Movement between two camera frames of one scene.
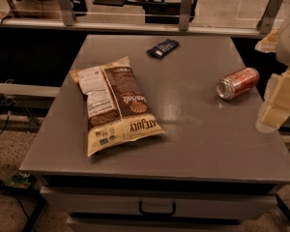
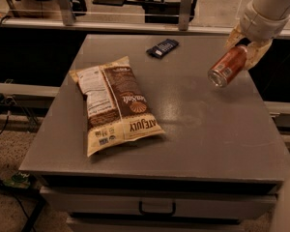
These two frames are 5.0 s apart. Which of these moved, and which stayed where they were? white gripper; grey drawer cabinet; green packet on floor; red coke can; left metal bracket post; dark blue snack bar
Moved: red coke can; white gripper
Stayed: grey drawer cabinet; green packet on floor; left metal bracket post; dark blue snack bar
